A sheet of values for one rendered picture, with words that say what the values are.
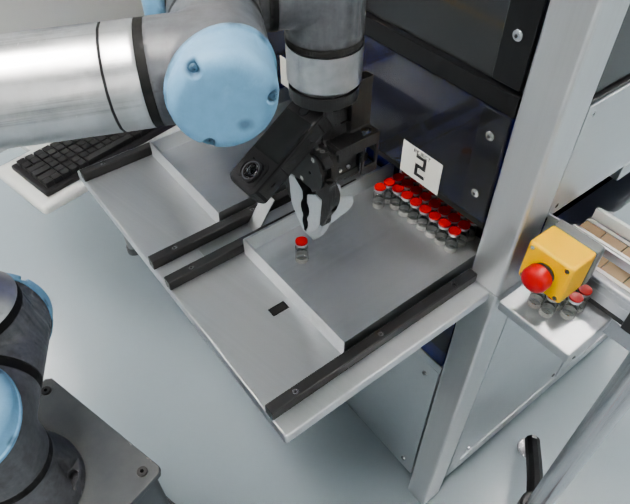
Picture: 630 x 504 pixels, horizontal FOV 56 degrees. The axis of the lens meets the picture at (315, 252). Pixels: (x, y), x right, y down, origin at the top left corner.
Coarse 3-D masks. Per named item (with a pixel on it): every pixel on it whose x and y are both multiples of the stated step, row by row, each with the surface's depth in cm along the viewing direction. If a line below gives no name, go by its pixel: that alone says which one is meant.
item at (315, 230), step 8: (312, 192) 67; (312, 200) 67; (320, 200) 65; (344, 200) 69; (352, 200) 71; (312, 208) 68; (320, 208) 66; (344, 208) 71; (312, 216) 68; (320, 216) 67; (336, 216) 71; (312, 224) 69; (328, 224) 69; (312, 232) 70; (320, 232) 70
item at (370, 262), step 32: (352, 192) 108; (288, 224) 102; (352, 224) 104; (384, 224) 104; (256, 256) 96; (288, 256) 99; (320, 256) 99; (352, 256) 99; (384, 256) 99; (416, 256) 99; (448, 256) 99; (288, 288) 91; (320, 288) 94; (352, 288) 94; (384, 288) 94; (416, 288) 94; (320, 320) 86; (352, 320) 90; (384, 320) 87
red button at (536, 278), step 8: (536, 264) 80; (528, 272) 80; (536, 272) 79; (544, 272) 79; (528, 280) 80; (536, 280) 79; (544, 280) 78; (528, 288) 81; (536, 288) 79; (544, 288) 79
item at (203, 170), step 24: (288, 96) 131; (168, 144) 118; (192, 144) 120; (240, 144) 120; (168, 168) 113; (192, 168) 115; (216, 168) 115; (192, 192) 108; (216, 192) 110; (240, 192) 110; (216, 216) 103
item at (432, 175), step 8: (408, 144) 93; (408, 152) 94; (416, 152) 92; (408, 160) 95; (416, 160) 93; (432, 160) 90; (400, 168) 97; (408, 168) 96; (432, 168) 91; (440, 168) 89; (416, 176) 95; (424, 176) 93; (432, 176) 92; (440, 176) 90; (424, 184) 94; (432, 184) 93; (432, 192) 94
